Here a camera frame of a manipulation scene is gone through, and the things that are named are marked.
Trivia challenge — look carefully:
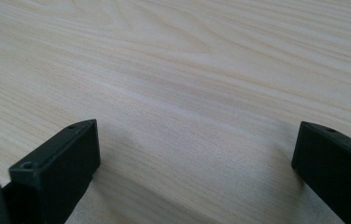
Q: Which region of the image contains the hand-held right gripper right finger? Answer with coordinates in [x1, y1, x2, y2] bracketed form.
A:
[290, 120, 351, 224]

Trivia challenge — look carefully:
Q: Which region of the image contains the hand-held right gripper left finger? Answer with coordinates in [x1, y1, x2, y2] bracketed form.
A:
[3, 119, 102, 224]

